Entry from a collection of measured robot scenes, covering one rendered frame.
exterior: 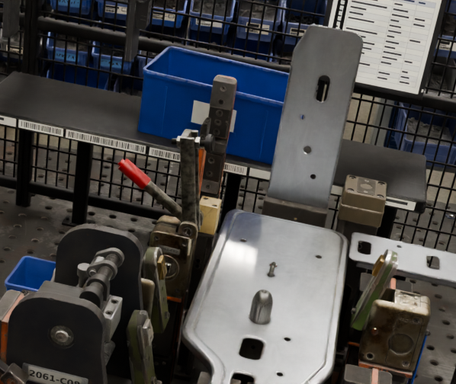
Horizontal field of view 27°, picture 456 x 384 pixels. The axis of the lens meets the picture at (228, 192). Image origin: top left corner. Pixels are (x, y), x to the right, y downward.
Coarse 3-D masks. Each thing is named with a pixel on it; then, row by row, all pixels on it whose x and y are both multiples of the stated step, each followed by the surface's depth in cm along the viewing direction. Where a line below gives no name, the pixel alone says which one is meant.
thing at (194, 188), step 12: (192, 132) 146; (180, 144) 145; (192, 144) 144; (204, 144) 145; (180, 156) 146; (192, 156) 145; (192, 168) 146; (192, 180) 147; (192, 192) 148; (192, 204) 149; (192, 216) 150
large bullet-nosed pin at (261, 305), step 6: (258, 294) 140; (264, 294) 140; (270, 294) 141; (252, 300) 141; (258, 300) 140; (264, 300) 140; (270, 300) 140; (252, 306) 141; (258, 306) 140; (264, 306) 140; (270, 306) 141; (252, 312) 141; (258, 312) 141; (264, 312) 140; (270, 312) 141; (252, 318) 141; (258, 318) 141; (264, 318) 141
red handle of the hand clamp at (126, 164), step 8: (120, 160) 150; (128, 160) 149; (120, 168) 149; (128, 168) 149; (136, 168) 150; (128, 176) 150; (136, 176) 149; (144, 176) 150; (136, 184) 150; (144, 184) 150; (152, 184) 150; (152, 192) 150; (160, 192) 151; (160, 200) 151; (168, 200) 151; (168, 208) 151; (176, 208) 151; (176, 216) 151
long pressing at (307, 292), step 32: (224, 224) 166; (256, 224) 168; (288, 224) 170; (224, 256) 157; (256, 256) 158; (288, 256) 160; (320, 256) 161; (224, 288) 148; (256, 288) 150; (288, 288) 151; (320, 288) 152; (192, 320) 139; (224, 320) 141; (288, 320) 143; (320, 320) 144; (192, 352) 135; (224, 352) 134; (288, 352) 136; (320, 352) 137
